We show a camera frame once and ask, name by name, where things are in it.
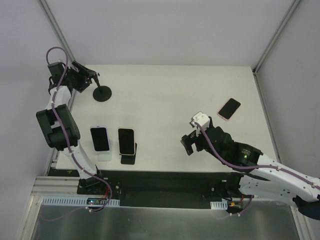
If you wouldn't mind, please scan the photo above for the aluminium frame post right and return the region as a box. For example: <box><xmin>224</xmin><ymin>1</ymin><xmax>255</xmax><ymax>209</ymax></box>
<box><xmin>252</xmin><ymin>0</ymin><xmax>303</xmax><ymax>76</ymax></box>

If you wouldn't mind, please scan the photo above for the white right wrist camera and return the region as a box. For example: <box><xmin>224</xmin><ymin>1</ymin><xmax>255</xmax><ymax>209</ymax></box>
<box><xmin>189</xmin><ymin>111</ymin><xmax>211</xmax><ymax>137</ymax></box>

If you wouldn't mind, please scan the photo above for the black folding phone stand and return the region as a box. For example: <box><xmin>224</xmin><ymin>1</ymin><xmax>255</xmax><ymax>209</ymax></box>
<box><xmin>119</xmin><ymin>143</ymin><xmax>138</xmax><ymax>165</ymax></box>

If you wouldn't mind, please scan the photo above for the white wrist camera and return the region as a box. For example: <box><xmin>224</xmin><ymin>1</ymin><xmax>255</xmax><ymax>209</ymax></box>
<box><xmin>47</xmin><ymin>61</ymin><xmax>66</xmax><ymax>82</ymax></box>
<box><xmin>189</xmin><ymin>111</ymin><xmax>211</xmax><ymax>137</ymax></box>

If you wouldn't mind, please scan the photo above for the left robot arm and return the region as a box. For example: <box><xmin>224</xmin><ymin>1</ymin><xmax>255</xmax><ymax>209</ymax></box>
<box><xmin>36</xmin><ymin>61</ymin><xmax>108</xmax><ymax>195</ymax></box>

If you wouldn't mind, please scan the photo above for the black round-base phone stand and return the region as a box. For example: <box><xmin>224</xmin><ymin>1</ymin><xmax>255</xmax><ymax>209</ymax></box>
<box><xmin>89</xmin><ymin>72</ymin><xmax>112</xmax><ymax>102</ymax></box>

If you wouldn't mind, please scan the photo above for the lilac-cased phone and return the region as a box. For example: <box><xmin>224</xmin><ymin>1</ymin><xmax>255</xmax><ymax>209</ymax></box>
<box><xmin>90</xmin><ymin>126</ymin><xmax>110</xmax><ymax>152</ymax></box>

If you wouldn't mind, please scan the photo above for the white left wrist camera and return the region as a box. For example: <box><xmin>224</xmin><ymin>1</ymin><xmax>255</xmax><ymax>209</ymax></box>
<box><xmin>47</xmin><ymin>61</ymin><xmax>66</xmax><ymax>82</ymax></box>

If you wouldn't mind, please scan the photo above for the white slotted cable duct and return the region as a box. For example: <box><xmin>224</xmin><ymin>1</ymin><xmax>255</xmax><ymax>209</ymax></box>
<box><xmin>42</xmin><ymin>196</ymin><xmax>120</xmax><ymax>208</ymax></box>
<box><xmin>210</xmin><ymin>200</ymin><xmax>228</xmax><ymax>211</ymax></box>

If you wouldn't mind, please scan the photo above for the beige-cased phone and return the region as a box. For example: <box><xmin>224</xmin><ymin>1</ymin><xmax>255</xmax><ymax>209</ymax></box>
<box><xmin>118</xmin><ymin>127</ymin><xmax>136</xmax><ymax>156</ymax></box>

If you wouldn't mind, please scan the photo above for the aluminium frame post left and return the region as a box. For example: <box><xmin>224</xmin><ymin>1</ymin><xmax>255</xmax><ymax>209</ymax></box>
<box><xmin>37</xmin><ymin>0</ymin><xmax>76</xmax><ymax>62</ymax></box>

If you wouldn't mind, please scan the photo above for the white slotted cable duct left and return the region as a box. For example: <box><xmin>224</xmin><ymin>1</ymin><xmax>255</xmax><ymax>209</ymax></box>
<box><xmin>42</xmin><ymin>196</ymin><xmax>120</xmax><ymax>208</ymax></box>

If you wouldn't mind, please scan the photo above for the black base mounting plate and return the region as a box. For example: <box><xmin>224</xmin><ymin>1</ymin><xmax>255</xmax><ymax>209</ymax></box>
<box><xmin>77</xmin><ymin>170</ymin><xmax>243</xmax><ymax>209</ymax></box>

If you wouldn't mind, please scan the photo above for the white slotted cable duct right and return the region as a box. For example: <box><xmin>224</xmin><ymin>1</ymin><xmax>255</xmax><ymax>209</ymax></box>
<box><xmin>210</xmin><ymin>200</ymin><xmax>228</xmax><ymax>211</ymax></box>

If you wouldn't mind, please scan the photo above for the white folding phone stand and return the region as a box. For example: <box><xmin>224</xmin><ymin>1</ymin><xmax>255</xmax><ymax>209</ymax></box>
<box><xmin>97</xmin><ymin>151</ymin><xmax>112</xmax><ymax>162</ymax></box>

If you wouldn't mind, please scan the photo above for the aluminium frame post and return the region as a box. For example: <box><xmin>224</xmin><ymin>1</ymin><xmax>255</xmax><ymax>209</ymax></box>
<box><xmin>252</xmin><ymin>0</ymin><xmax>303</xmax><ymax>76</ymax></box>
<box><xmin>37</xmin><ymin>0</ymin><xmax>76</xmax><ymax>62</ymax></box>

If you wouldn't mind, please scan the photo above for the pink-cased phone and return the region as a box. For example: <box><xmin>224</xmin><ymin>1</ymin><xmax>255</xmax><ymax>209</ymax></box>
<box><xmin>217</xmin><ymin>98</ymin><xmax>241</xmax><ymax>121</ymax></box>

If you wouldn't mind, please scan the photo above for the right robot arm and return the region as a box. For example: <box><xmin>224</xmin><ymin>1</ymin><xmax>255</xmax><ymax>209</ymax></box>
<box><xmin>180</xmin><ymin>112</ymin><xmax>320</xmax><ymax>220</ymax></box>

